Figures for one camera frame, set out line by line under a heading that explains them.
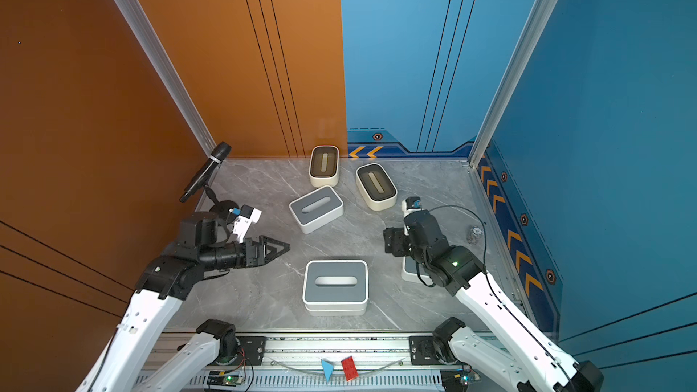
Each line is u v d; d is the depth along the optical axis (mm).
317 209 999
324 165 1091
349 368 697
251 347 739
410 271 826
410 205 638
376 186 1029
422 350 724
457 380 697
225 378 707
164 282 465
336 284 779
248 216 631
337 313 784
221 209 1012
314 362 727
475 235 910
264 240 590
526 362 389
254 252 589
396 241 645
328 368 710
